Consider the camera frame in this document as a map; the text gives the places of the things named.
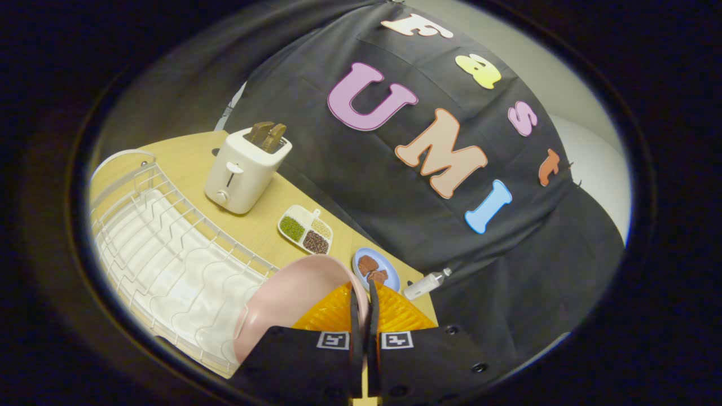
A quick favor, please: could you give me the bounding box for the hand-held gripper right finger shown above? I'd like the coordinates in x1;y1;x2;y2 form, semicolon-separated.
366;279;509;403

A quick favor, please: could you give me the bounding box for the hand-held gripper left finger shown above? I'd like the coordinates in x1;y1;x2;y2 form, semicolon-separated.
228;282;365;403

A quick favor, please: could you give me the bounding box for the pink plate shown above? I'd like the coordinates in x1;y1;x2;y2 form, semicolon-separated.
233;255;371;364

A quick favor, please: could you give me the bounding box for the white wire dish rack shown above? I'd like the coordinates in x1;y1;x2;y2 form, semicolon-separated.
90;149;280;378

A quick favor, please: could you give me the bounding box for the small blue plate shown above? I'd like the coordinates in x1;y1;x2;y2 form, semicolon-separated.
352;247;402;293

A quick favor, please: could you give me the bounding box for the white divided dish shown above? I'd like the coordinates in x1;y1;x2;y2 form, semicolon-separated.
277;204;334;256

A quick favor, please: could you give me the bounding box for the small white bottle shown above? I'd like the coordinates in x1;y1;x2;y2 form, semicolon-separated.
402;267;453;301

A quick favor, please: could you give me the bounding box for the heap of dark red beans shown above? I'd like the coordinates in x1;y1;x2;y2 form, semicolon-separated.
303;230;329;254

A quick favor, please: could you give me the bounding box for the black backdrop cloth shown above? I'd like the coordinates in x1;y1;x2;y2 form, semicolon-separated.
223;0;627;374

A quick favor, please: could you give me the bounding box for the heap of green beans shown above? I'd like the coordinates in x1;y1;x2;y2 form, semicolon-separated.
280;216;306;242

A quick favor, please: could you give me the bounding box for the white toaster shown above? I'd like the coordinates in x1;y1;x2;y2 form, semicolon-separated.
204;127;293;215

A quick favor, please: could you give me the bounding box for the brown toast slice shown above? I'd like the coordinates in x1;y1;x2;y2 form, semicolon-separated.
245;121;275;146
262;123;287;154

